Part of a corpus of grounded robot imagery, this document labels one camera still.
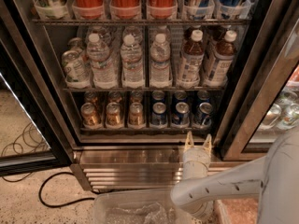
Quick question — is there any gold can front middle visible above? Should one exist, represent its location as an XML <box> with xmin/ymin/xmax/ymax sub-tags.
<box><xmin>107</xmin><ymin>102</ymin><xmax>121</xmax><ymax>126</ymax></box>

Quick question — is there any brown tea bottle left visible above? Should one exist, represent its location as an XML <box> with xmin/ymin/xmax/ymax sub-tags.
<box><xmin>177</xmin><ymin>30</ymin><xmax>205</xmax><ymax>89</ymax></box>

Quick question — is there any clear plastic bin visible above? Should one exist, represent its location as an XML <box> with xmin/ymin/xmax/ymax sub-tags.
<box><xmin>93</xmin><ymin>189</ymin><xmax>192</xmax><ymax>224</ymax></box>

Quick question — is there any bin with pink bubble wrap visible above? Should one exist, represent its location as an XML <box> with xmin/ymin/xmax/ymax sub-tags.
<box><xmin>214</xmin><ymin>198</ymin><xmax>258</xmax><ymax>224</ymax></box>

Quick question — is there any gold can rear left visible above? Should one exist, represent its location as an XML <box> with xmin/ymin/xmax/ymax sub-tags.
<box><xmin>84</xmin><ymin>91</ymin><xmax>98</xmax><ymax>105</ymax></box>

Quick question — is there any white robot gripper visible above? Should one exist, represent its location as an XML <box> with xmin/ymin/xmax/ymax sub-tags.
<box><xmin>183</xmin><ymin>131</ymin><xmax>212</xmax><ymax>180</ymax></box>

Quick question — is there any black power cable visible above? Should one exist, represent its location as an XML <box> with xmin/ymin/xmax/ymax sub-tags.
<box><xmin>38</xmin><ymin>171</ymin><xmax>101</xmax><ymax>209</ymax></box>

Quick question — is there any green white bottle top shelf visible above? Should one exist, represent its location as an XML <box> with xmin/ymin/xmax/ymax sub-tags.
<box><xmin>35</xmin><ymin>0</ymin><xmax>68</xmax><ymax>20</ymax></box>

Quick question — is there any clear water bottle left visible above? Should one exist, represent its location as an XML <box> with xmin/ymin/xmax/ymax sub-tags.
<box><xmin>87</xmin><ymin>34</ymin><xmax>117</xmax><ymax>89</ymax></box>

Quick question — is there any clear water bottle middle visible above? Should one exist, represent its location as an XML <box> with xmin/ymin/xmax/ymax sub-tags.
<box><xmin>121</xmin><ymin>35</ymin><xmax>144</xmax><ymax>88</ymax></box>

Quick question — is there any clear water bottle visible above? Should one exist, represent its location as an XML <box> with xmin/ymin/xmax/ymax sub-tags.
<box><xmin>87</xmin><ymin>34</ymin><xmax>117</xmax><ymax>89</ymax></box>
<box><xmin>150</xmin><ymin>34</ymin><xmax>171</xmax><ymax>88</ymax></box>
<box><xmin>121</xmin><ymin>35</ymin><xmax>144</xmax><ymax>88</ymax></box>

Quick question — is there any gold can front left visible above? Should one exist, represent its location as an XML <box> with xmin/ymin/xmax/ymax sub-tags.
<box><xmin>80</xmin><ymin>103</ymin><xmax>101</xmax><ymax>126</ymax></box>

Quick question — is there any open glass fridge door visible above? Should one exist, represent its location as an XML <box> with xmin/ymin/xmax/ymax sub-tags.
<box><xmin>0</xmin><ymin>44</ymin><xmax>70</xmax><ymax>179</ymax></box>

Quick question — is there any clear water bottle right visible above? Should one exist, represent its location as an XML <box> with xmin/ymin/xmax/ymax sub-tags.
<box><xmin>150</xmin><ymin>34</ymin><xmax>171</xmax><ymax>88</ymax></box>

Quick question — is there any gold can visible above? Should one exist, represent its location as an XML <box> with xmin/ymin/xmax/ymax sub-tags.
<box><xmin>108</xmin><ymin>91</ymin><xmax>122</xmax><ymax>104</ymax></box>
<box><xmin>107</xmin><ymin>102</ymin><xmax>121</xmax><ymax>126</ymax></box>
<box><xmin>130</xmin><ymin>91</ymin><xmax>143</xmax><ymax>103</ymax></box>
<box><xmin>129</xmin><ymin>103</ymin><xmax>144</xmax><ymax>125</ymax></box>
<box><xmin>84</xmin><ymin>91</ymin><xmax>98</xmax><ymax>105</ymax></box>
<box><xmin>80</xmin><ymin>103</ymin><xmax>101</xmax><ymax>126</ymax></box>

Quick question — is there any gold can rear middle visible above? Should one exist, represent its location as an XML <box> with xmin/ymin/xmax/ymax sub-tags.
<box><xmin>108</xmin><ymin>91</ymin><xmax>122</xmax><ymax>104</ymax></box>

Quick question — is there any gold can rear right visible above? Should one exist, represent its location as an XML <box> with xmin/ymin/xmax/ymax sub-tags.
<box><xmin>130</xmin><ymin>91</ymin><xmax>143</xmax><ymax>103</ymax></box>

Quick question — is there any brown tea bottle right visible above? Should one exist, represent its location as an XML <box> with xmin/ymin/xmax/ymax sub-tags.
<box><xmin>204</xmin><ymin>30</ymin><xmax>237</xmax><ymax>87</ymax></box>

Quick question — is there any blue pepsi can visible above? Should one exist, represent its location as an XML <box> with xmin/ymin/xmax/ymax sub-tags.
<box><xmin>151</xmin><ymin>102</ymin><xmax>166</xmax><ymax>125</ymax></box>
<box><xmin>197</xmin><ymin>90</ymin><xmax>210</xmax><ymax>105</ymax></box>
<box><xmin>173</xmin><ymin>91</ymin><xmax>188</xmax><ymax>105</ymax></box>
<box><xmin>152</xmin><ymin>91</ymin><xmax>165</xmax><ymax>103</ymax></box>
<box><xmin>172</xmin><ymin>102</ymin><xmax>190</xmax><ymax>125</ymax></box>
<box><xmin>193</xmin><ymin>102</ymin><xmax>213</xmax><ymax>126</ymax></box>

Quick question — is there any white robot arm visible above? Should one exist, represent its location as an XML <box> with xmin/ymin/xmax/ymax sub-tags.
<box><xmin>170</xmin><ymin>128</ymin><xmax>299</xmax><ymax>224</ymax></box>

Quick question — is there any red coca-cola bottle middle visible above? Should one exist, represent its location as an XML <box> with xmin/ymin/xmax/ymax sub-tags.
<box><xmin>111</xmin><ymin>0</ymin><xmax>139</xmax><ymax>19</ymax></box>

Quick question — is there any silver green can rear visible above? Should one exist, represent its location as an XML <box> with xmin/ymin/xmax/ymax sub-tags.
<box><xmin>67</xmin><ymin>37</ymin><xmax>86</xmax><ymax>55</ymax></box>

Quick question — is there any gold can front right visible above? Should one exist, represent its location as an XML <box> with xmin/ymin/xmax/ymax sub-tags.
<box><xmin>129</xmin><ymin>103</ymin><xmax>144</xmax><ymax>125</ymax></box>

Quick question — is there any silver can behind right door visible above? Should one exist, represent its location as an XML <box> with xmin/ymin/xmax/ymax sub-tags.
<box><xmin>277</xmin><ymin>103</ymin><xmax>299</xmax><ymax>130</ymax></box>

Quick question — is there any blue pepsi bottle left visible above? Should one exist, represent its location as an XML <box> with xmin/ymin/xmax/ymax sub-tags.
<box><xmin>183</xmin><ymin>0</ymin><xmax>211</xmax><ymax>21</ymax></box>

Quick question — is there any red coca-cola bottle right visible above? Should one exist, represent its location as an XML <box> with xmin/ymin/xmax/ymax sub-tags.
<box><xmin>149</xmin><ymin>0</ymin><xmax>175</xmax><ymax>19</ymax></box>

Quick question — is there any stainless steel fridge grille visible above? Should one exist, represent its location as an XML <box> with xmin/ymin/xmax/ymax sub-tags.
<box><xmin>70</xmin><ymin>148</ymin><xmax>250</xmax><ymax>191</ymax></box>

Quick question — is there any brown tea bottle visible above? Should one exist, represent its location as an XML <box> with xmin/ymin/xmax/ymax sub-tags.
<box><xmin>204</xmin><ymin>30</ymin><xmax>237</xmax><ymax>87</ymax></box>
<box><xmin>177</xmin><ymin>30</ymin><xmax>205</xmax><ymax>89</ymax></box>

